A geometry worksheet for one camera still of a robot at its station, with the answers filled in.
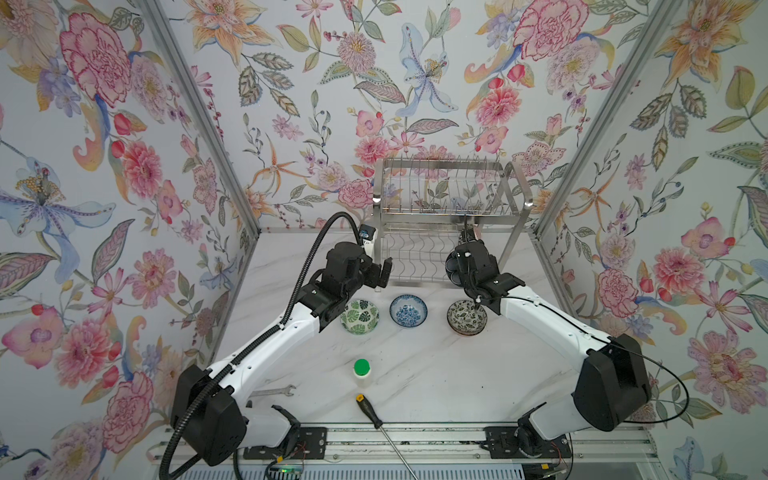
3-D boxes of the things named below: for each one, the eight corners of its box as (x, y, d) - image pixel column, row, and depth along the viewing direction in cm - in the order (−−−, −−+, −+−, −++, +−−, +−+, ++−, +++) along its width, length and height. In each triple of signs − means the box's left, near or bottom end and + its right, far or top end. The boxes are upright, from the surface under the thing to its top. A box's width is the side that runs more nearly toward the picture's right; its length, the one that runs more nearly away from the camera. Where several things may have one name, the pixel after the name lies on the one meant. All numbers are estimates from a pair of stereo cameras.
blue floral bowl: (389, 327, 96) (390, 320, 92) (389, 301, 102) (389, 294, 99) (428, 327, 96) (429, 320, 92) (425, 301, 102) (426, 294, 99)
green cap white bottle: (355, 388, 84) (352, 375, 76) (356, 372, 87) (353, 358, 79) (370, 388, 84) (369, 375, 76) (370, 372, 87) (369, 358, 79)
